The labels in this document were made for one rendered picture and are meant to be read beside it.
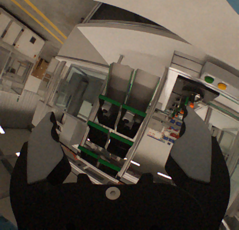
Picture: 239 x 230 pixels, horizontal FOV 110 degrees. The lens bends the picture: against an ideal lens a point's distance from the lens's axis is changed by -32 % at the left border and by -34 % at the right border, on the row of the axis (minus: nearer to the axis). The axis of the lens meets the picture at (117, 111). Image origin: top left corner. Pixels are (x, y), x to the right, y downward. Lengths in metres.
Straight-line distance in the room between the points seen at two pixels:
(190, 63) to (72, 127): 1.52
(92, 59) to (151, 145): 10.33
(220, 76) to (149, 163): 11.39
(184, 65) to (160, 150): 11.03
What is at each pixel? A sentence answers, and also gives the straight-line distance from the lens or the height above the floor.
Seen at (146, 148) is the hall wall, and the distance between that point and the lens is 11.37.
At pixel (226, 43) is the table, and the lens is 0.54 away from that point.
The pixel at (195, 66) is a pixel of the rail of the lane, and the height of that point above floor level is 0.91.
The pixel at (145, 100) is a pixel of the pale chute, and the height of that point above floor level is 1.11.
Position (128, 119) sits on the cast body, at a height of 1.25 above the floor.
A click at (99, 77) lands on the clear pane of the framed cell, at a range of 1.57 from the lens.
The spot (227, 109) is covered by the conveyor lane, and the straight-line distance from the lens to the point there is 0.95.
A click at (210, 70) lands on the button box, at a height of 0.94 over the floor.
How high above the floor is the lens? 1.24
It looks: level
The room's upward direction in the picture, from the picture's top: 156 degrees counter-clockwise
